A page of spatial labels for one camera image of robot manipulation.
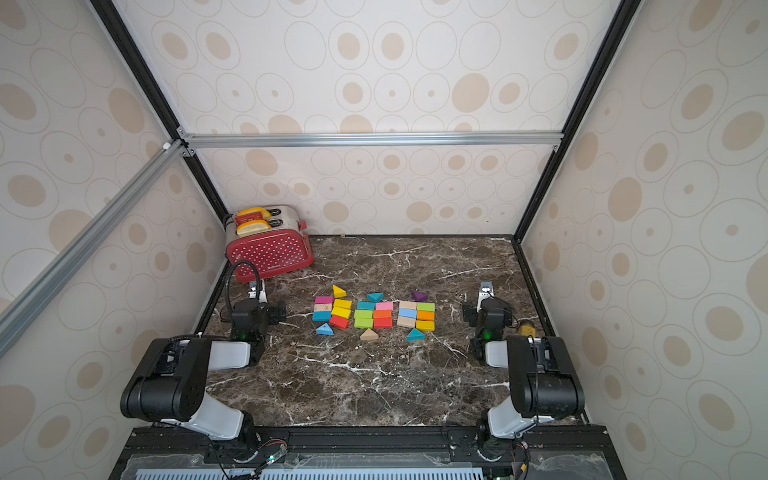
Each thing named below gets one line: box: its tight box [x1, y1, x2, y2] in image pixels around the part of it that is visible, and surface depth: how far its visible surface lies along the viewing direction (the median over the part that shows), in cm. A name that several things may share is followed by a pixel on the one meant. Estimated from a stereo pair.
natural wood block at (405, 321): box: [397, 316, 416, 328], surface depth 97 cm
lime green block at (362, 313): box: [354, 309, 373, 318], surface depth 99 cm
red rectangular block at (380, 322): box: [374, 317, 393, 328], surface depth 96 cm
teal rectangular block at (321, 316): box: [312, 310, 332, 322], surface depth 98 cm
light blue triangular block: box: [316, 322, 335, 336], surface depth 94 cm
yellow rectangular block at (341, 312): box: [332, 306, 352, 319], surface depth 99 cm
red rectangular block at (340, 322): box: [330, 314, 350, 330], surface depth 97 cm
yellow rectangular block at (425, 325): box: [415, 320, 435, 332], surface depth 96 cm
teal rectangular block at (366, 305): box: [357, 301, 375, 311], surface depth 102 cm
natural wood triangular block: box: [360, 328, 379, 341], surface depth 94 cm
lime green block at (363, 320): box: [354, 312, 374, 329], surface depth 99 cm
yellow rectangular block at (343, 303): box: [334, 299, 353, 309], surface depth 102 cm
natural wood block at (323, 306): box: [314, 303, 333, 311], surface depth 102 cm
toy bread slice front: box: [236, 220, 272, 236], surface depth 96 cm
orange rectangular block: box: [417, 311, 435, 321], surface depth 99 cm
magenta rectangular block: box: [315, 296, 335, 304], surface depth 102 cm
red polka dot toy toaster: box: [225, 205, 315, 282], surface depth 102 cm
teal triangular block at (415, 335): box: [406, 328, 426, 342], surface depth 94 cm
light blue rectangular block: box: [399, 308, 417, 319], surface depth 99 cm
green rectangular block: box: [417, 302, 435, 312], surface depth 102 cm
